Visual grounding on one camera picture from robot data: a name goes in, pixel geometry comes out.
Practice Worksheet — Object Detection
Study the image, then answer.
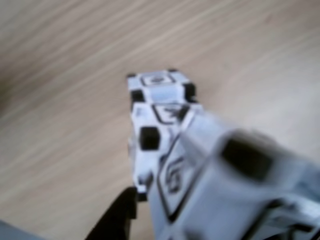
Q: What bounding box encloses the white cube crossed symbol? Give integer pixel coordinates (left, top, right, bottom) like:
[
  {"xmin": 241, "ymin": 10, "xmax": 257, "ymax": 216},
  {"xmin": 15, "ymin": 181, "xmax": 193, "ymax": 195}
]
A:
[{"xmin": 128, "ymin": 102, "xmax": 208, "ymax": 202}]

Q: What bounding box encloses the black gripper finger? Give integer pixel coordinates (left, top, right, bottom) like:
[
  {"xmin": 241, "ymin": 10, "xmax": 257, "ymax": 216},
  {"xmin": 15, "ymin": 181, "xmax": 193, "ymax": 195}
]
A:
[{"xmin": 84, "ymin": 187, "xmax": 138, "ymax": 240}]

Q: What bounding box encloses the white cube lightning symbol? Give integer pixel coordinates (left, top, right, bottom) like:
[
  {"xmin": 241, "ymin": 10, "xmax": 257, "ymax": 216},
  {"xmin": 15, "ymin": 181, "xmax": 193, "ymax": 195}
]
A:
[{"xmin": 126, "ymin": 69, "xmax": 198, "ymax": 106}]

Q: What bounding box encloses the white cube diamond symbol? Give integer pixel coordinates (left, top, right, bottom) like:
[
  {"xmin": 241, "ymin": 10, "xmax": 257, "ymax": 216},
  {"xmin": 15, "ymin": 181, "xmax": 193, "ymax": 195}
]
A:
[{"xmin": 148, "ymin": 107, "xmax": 320, "ymax": 240}]

